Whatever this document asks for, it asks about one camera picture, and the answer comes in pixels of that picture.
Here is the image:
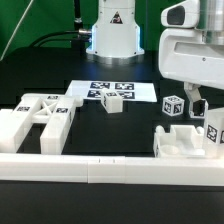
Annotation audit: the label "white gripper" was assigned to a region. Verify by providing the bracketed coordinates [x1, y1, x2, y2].
[159, 0, 224, 104]

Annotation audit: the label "white chair seat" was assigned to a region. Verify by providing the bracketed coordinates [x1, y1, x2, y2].
[153, 125, 205, 158]

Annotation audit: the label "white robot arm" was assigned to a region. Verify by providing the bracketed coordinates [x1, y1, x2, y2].
[86, 0, 224, 118]

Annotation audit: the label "white tagged cube right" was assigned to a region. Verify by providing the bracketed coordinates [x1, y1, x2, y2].
[189, 99, 208, 119]

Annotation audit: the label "white tagged cube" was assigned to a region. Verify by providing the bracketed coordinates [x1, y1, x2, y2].
[189, 99, 208, 119]
[162, 95, 185, 116]

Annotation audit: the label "white tagged cube left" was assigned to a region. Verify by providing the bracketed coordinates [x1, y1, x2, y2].
[162, 95, 185, 116]

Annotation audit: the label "white marker sheet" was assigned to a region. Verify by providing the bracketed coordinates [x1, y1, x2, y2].
[66, 80, 157, 102]

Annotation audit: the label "white U-shaped obstacle fence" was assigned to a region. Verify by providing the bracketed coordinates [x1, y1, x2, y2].
[0, 152, 224, 186]

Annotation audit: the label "black pole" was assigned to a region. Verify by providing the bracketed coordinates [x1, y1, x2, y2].
[73, 0, 82, 31]

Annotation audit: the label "thin white rod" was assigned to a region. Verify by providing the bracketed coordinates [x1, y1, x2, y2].
[0, 0, 35, 61]

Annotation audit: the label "white chair back frame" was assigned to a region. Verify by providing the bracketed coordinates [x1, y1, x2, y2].
[0, 93, 83, 156]

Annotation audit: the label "black cables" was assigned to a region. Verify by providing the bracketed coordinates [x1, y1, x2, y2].
[29, 29, 93, 48]

